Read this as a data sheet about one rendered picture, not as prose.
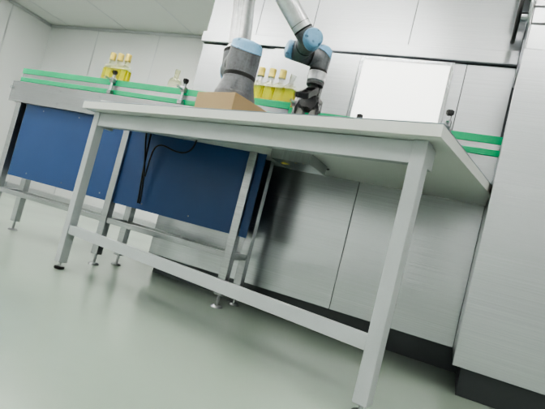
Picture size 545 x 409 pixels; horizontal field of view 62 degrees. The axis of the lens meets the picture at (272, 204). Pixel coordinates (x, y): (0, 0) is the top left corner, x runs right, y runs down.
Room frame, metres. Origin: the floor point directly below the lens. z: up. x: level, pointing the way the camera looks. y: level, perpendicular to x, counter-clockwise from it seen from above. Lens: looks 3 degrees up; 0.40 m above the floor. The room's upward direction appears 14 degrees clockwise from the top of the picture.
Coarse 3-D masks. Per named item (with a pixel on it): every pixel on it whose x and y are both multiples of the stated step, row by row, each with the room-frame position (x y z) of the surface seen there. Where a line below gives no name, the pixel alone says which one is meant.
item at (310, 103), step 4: (308, 80) 1.82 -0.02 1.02; (312, 80) 1.81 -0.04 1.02; (316, 80) 1.81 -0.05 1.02; (308, 84) 1.85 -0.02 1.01; (312, 84) 1.83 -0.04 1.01; (316, 84) 1.82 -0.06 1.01; (320, 84) 1.81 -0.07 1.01; (320, 88) 1.86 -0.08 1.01; (320, 92) 1.87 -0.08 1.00; (316, 96) 1.81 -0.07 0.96; (300, 100) 1.83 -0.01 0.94; (304, 100) 1.82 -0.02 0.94; (308, 100) 1.81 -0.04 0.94; (312, 100) 1.81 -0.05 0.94; (316, 100) 1.81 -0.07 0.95; (320, 100) 1.84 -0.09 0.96; (300, 104) 1.83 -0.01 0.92; (304, 104) 1.82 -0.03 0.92; (308, 104) 1.81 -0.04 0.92; (312, 104) 1.81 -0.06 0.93; (320, 104) 1.86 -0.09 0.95; (304, 108) 1.83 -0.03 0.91; (308, 108) 1.83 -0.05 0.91; (312, 108) 1.82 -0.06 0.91; (320, 108) 1.87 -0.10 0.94; (308, 112) 1.88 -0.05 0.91
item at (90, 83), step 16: (32, 80) 2.64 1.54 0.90; (48, 80) 2.59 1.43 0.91; (64, 80) 2.55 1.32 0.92; (80, 80) 2.50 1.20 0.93; (96, 80) 2.45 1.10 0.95; (128, 96) 2.35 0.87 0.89; (144, 96) 2.31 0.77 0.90; (160, 96) 2.28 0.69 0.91; (176, 96) 2.24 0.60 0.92; (192, 96) 2.20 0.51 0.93
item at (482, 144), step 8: (456, 136) 1.80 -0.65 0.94; (464, 136) 1.79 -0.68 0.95; (472, 136) 1.78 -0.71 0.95; (480, 136) 1.77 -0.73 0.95; (488, 136) 1.76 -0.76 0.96; (496, 136) 1.75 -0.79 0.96; (464, 144) 1.79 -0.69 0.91; (472, 144) 1.78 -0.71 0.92; (480, 144) 1.77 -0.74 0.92; (488, 144) 1.76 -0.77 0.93; (496, 144) 1.75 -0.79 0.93; (472, 152) 1.78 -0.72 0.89; (480, 152) 1.76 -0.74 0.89; (488, 152) 1.75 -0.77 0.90; (496, 152) 1.74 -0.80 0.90
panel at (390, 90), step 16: (368, 64) 2.14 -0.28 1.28; (384, 64) 2.11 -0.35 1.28; (400, 64) 2.08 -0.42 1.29; (416, 64) 2.05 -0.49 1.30; (368, 80) 2.13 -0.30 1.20; (384, 80) 2.10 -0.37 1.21; (400, 80) 2.08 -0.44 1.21; (416, 80) 2.05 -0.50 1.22; (432, 80) 2.02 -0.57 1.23; (368, 96) 2.13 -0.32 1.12; (384, 96) 2.10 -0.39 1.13; (400, 96) 2.07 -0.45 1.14; (416, 96) 2.04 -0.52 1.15; (432, 96) 2.01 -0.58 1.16; (352, 112) 2.15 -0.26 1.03; (368, 112) 2.12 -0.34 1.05; (384, 112) 2.09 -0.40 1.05; (400, 112) 2.06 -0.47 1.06; (416, 112) 2.03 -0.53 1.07; (432, 112) 2.01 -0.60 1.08
